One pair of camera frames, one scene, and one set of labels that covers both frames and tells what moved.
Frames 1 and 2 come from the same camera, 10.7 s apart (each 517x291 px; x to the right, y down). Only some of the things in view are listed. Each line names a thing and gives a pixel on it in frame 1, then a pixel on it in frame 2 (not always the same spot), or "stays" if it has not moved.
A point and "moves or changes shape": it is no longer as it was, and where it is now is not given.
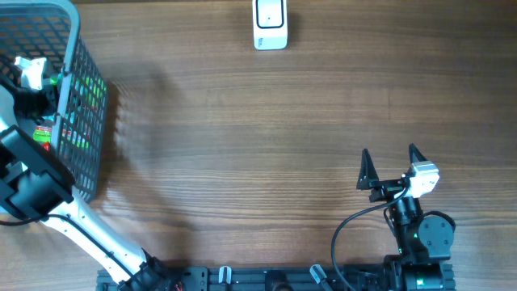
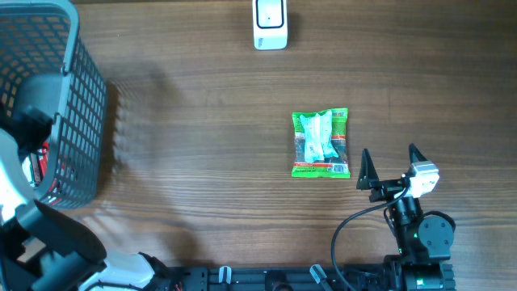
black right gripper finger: (414, 154) stays
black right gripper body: (385, 190) stays
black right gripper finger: (367, 172) stays
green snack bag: (42, 135) moves or changes shape
